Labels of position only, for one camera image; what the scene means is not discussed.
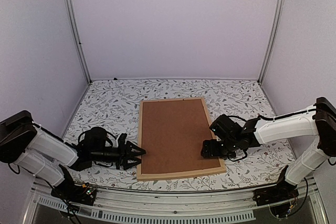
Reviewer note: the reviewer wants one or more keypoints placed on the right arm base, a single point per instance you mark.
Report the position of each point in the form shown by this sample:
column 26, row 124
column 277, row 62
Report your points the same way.
column 285, row 196

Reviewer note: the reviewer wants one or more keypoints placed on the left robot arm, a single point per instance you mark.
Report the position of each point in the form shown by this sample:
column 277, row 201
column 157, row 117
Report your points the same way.
column 28, row 145

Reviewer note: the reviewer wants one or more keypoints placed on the brown backing board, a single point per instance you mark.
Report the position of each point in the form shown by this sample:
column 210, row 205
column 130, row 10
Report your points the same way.
column 176, row 137

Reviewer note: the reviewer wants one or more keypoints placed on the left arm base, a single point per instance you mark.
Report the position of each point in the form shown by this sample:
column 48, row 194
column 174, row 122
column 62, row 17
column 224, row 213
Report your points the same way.
column 76, row 192

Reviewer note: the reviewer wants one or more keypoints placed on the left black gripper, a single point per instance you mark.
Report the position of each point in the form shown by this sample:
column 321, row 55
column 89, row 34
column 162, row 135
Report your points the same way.
column 124, row 157

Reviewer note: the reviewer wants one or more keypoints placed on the wooden picture frame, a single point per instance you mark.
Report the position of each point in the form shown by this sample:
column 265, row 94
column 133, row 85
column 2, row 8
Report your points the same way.
column 140, row 176

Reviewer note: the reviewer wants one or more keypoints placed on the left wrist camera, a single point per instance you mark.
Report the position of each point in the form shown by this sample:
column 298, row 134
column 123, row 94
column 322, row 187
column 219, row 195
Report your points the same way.
column 121, row 140

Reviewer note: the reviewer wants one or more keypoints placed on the front aluminium rail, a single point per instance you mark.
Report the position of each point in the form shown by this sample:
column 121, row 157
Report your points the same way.
column 114, row 205

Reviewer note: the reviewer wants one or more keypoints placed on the floral tablecloth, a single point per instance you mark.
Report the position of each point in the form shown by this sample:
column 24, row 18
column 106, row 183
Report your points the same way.
column 114, row 106

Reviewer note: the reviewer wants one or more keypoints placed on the right aluminium post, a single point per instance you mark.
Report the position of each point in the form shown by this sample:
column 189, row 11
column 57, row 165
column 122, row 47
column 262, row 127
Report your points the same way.
column 271, row 41

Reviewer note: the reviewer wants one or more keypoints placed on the left aluminium post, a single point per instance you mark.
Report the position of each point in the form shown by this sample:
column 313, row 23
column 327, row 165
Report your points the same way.
column 77, row 40

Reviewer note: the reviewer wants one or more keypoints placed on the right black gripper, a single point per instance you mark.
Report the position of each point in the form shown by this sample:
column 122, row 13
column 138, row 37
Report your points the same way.
column 212, row 151

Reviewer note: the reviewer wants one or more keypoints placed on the aluminium post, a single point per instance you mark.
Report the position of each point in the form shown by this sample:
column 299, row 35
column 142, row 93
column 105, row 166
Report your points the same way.
column 271, row 41
column 77, row 40

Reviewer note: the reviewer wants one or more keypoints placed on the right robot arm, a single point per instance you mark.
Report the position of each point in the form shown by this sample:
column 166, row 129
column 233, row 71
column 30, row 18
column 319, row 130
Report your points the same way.
column 317, row 120

